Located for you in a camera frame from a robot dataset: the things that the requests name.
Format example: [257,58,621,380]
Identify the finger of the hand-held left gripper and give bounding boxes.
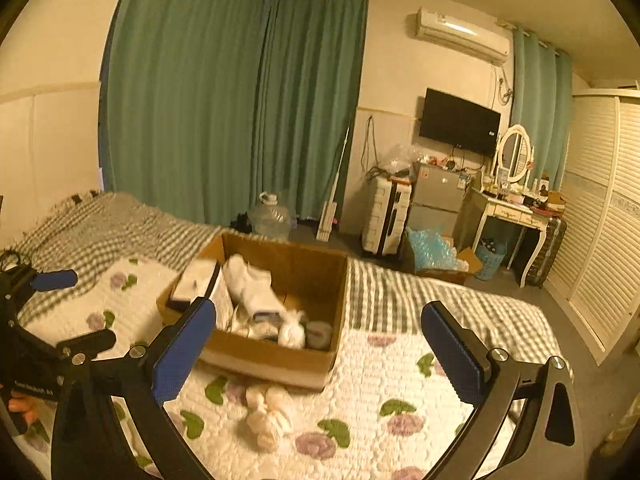
[55,329,117,365]
[0,250,79,293]

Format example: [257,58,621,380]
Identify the white cloth bundle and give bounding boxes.
[277,310,309,349]

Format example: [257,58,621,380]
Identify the white sock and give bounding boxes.
[222,255,289,326]

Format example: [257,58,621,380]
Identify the white floral quilt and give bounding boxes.
[14,255,518,480]

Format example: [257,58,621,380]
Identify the air conditioner pipe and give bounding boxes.
[492,62,516,106]

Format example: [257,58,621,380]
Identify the blue basket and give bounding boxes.
[473,240,509,282]

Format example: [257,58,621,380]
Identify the dark suitcase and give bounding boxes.
[530,215,569,289]

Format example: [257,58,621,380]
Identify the narrow green curtain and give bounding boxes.
[510,25,574,197]

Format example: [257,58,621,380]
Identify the blue plastic wrap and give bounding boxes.
[405,225,459,272]

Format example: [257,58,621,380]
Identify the small floor cardboard box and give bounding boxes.
[417,247,484,286]

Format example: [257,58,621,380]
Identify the person's left hand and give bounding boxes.
[7,394,40,425]

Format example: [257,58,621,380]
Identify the black wall television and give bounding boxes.
[418,87,502,157]

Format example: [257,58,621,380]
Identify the white louvred wardrobe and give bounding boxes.
[542,88,640,367]

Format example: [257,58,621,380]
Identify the clear plastic bag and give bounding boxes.
[385,142,419,176]

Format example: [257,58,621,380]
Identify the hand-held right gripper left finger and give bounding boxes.
[50,297,217,480]

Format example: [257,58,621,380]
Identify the clear water jug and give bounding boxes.
[248,191,292,242]

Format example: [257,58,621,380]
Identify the hanging wall cable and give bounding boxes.
[362,115,379,181]

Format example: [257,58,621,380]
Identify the wide green curtain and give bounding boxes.
[99,0,272,227]

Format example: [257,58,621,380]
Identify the white air conditioner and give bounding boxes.
[415,6,511,65]

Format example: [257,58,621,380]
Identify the white mop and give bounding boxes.
[316,127,351,242]

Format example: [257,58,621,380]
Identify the grey small fridge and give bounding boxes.
[407,162,467,257]

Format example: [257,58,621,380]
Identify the brown cardboard box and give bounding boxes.
[156,231,350,392]

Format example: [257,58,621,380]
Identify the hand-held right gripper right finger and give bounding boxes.
[421,301,587,480]

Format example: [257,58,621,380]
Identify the white oval mirror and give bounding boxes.
[492,124,535,185]

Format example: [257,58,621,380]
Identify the white socks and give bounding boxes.
[245,385,297,454]

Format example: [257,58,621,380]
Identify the white dressing table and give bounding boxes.
[466,186,552,289]

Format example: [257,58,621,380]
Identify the white suitcase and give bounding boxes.
[361,177,414,256]

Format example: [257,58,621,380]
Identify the grey cloth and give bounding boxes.
[306,321,334,350]

